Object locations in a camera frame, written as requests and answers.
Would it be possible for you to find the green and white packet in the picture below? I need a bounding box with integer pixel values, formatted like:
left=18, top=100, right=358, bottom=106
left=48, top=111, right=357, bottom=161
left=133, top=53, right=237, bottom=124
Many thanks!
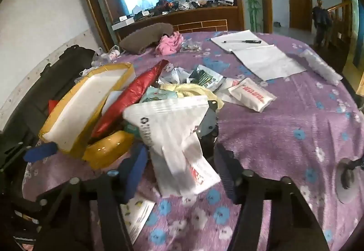
left=187, top=65, right=226, bottom=91

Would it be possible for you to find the white plastic zip bag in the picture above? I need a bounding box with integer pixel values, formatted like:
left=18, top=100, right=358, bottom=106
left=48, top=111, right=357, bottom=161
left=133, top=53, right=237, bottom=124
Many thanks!
left=123, top=95, right=222, bottom=198

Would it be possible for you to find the dark grey metal bracket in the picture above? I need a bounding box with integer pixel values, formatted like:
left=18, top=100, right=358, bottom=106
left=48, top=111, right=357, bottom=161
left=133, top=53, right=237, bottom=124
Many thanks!
left=197, top=100, right=219, bottom=138

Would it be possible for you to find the white printed leaflet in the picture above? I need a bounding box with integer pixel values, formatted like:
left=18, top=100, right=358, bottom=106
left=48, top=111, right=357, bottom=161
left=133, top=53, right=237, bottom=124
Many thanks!
left=119, top=196, right=156, bottom=244

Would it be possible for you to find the clear bag of small parts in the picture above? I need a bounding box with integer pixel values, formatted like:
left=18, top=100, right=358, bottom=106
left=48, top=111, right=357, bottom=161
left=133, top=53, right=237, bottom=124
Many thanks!
left=181, top=39, right=203, bottom=53

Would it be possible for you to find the brown knit hat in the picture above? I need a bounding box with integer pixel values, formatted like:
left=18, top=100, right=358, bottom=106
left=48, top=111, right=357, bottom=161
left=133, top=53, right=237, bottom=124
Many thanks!
left=119, top=23, right=174, bottom=55

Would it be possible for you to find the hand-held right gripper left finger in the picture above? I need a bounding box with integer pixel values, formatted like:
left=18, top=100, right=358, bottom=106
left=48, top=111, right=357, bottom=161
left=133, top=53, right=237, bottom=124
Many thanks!
left=34, top=143, right=148, bottom=251

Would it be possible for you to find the pink cloth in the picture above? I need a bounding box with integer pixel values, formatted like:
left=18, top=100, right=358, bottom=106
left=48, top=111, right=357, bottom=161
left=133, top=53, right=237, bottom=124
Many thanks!
left=155, top=31, right=184, bottom=56

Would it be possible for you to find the black bag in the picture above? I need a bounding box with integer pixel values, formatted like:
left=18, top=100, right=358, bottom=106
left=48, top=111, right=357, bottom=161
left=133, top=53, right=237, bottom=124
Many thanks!
left=0, top=45, right=96, bottom=166

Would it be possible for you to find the wooden door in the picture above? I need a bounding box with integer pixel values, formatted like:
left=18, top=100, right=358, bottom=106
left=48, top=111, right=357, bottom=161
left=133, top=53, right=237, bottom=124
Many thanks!
left=286, top=0, right=313, bottom=32

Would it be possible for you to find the clear plastic bag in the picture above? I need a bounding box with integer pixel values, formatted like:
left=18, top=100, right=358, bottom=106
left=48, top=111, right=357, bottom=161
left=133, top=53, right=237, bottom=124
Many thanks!
left=91, top=45, right=126, bottom=67

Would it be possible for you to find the light blue printed packet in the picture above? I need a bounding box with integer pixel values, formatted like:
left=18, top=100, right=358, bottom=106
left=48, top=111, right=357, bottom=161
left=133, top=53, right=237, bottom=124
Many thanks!
left=139, top=87, right=178, bottom=104

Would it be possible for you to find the white pouch with red print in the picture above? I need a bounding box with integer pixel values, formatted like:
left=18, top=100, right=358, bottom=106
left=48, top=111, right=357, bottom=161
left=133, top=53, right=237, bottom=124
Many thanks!
left=227, top=78, right=277, bottom=113
left=216, top=78, right=245, bottom=104

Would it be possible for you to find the pale yellow cloth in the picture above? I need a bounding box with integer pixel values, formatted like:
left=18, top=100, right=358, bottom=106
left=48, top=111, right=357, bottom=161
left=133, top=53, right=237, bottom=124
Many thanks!
left=159, top=83, right=224, bottom=111

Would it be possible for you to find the glossy yellow packet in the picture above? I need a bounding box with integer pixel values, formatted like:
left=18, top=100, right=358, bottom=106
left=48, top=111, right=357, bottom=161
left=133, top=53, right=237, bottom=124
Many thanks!
left=82, top=131, right=135, bottom=170

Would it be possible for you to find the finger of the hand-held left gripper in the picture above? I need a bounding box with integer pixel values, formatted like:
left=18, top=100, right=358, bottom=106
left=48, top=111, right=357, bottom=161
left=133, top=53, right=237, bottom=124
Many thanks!
left=0, top=140, right=58, bottom=172

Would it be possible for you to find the white flat box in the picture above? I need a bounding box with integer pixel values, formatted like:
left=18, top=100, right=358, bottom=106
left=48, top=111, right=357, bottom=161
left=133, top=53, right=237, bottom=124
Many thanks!
left=111, top=16, right=135, bottom=31

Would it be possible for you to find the wooden stair railing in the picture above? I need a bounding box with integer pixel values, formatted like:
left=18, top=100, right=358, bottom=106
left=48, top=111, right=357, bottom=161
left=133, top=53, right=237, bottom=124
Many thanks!
left=326, top=0, right=354, bottom=50

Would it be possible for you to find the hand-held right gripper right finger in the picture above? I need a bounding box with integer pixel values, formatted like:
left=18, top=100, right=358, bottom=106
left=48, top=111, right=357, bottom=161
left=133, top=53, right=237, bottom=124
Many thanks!
left=215, top=144, right=330, bottom=251

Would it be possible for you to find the purple floral blanket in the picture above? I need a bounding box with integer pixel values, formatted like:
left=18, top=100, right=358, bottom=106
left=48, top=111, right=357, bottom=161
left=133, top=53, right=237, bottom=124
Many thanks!
left=23, top=30, right=364, bottom=251

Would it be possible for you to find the red foil bag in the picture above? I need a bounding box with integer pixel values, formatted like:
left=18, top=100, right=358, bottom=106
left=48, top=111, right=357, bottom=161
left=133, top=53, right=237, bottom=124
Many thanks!
left=92, top=60, right=169, bottom=139

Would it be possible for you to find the white plastic mailer bag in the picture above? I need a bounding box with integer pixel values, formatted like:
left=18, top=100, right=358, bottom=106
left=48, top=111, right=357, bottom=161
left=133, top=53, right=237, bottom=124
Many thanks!
left=233, top=45, right=307, bottom=81

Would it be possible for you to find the white paper sheet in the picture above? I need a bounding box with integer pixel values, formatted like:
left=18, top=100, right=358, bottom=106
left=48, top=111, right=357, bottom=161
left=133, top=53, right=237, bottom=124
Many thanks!
left=211, top=30, right=270, bottom=53

